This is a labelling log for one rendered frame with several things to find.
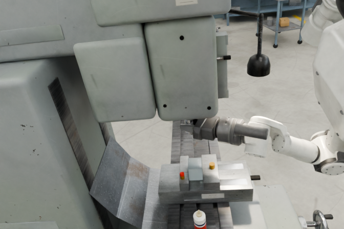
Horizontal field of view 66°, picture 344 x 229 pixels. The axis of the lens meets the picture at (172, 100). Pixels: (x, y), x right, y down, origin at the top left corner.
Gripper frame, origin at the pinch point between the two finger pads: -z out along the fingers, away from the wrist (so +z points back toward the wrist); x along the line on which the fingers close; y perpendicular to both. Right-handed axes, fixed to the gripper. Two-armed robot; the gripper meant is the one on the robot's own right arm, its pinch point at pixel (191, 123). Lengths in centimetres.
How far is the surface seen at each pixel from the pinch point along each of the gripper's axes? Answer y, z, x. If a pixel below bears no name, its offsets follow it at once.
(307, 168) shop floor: 124, 43, -125
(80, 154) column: -0.7, -27.9, 26.8
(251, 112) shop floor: 123, -21, -199
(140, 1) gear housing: -44.8, -2.3, 14.6
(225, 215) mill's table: 30.6, 14.6, 10.1
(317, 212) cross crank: 56, 46, -24
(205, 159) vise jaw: 19.4, 2.4, -3.6
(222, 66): -21.7, 11.4, -3.0
